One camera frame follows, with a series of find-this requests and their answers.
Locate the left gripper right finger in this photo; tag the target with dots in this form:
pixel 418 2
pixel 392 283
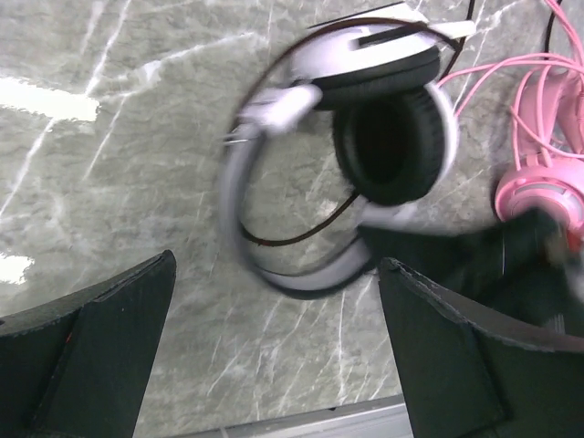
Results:
pixel 467 370

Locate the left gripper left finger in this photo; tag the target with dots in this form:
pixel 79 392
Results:
pixel 78 366

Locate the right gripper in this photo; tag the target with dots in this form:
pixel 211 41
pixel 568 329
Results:
pixel 530 267

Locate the white black headphones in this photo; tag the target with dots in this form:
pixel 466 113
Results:
pixel 394 131

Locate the pink headphones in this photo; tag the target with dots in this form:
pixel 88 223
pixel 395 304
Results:
pixel 547 142

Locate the aluminium front rail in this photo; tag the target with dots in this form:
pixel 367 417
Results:
pixel 383 418

